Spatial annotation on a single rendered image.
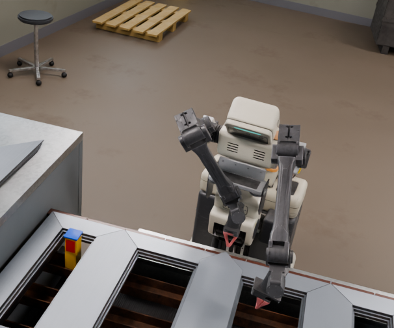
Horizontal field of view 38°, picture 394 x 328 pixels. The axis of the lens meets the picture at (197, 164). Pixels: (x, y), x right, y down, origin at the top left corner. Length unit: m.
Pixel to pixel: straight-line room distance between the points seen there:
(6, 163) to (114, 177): 1.96
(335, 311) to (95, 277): 0.93
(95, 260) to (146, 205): 1.80
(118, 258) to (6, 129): 0.87
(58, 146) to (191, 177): 1.96
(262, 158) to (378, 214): 2.14
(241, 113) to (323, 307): 0.86
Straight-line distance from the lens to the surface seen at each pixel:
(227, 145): 2.57
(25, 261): 2.34
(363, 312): 2.39
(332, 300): 2.35
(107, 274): 2.27
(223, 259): 2.39
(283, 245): 1.91
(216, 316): 2.16
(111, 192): 4.20
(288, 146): 2.02
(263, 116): 2.44
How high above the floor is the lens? 2.39
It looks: 31 degrees down
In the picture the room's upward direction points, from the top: 8 degrees clockwise
